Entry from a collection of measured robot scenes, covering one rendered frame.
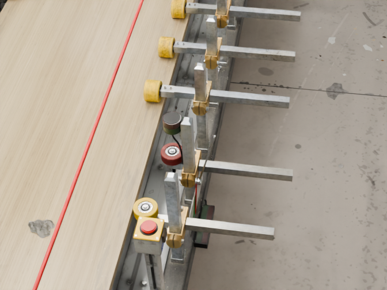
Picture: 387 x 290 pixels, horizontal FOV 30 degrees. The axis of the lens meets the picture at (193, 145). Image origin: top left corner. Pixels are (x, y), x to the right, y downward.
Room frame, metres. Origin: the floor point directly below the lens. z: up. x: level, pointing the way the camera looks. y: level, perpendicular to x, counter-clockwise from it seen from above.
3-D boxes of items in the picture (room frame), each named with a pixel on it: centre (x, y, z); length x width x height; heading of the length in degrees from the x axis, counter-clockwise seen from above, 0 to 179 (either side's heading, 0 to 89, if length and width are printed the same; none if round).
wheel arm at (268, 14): (2.37, -0.21, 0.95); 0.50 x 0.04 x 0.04; 78
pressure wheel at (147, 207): (1.43, 0.17, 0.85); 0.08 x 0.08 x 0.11
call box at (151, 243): (1.11, 0.13, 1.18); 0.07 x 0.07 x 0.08; 78
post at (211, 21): (2.10, -0.09, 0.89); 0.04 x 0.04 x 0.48; 78
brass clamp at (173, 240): (1.39, 0.07, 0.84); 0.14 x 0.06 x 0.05; 168
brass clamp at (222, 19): (2.37, -0.15, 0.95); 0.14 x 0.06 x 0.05; 168
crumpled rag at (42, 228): (1.38, 0.49, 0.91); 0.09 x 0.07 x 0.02; 56
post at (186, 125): (1.61, 0.02, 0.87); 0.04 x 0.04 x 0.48; 78
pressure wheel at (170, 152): (1.67, 0.07, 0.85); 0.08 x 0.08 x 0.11
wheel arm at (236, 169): (1.62, -0.12, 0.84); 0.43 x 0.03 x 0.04; 78
